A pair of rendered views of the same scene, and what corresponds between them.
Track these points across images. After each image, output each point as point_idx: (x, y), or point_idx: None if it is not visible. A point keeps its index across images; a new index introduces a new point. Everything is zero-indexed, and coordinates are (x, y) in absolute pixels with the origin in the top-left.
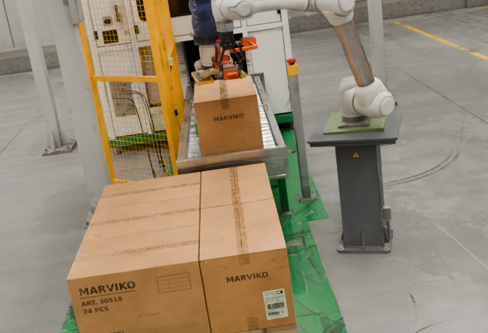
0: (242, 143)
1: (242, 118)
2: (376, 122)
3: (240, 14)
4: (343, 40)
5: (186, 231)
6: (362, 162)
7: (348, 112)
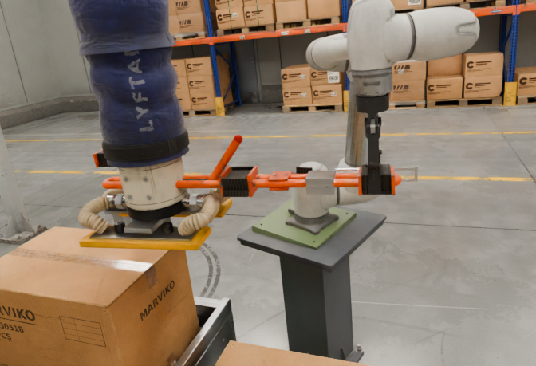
0: (177, 332)
1: (173, 289)
2: (332, 211)
3: (477, 38)
4: None
5: None
6: (340, 265)
7: (323, 210)
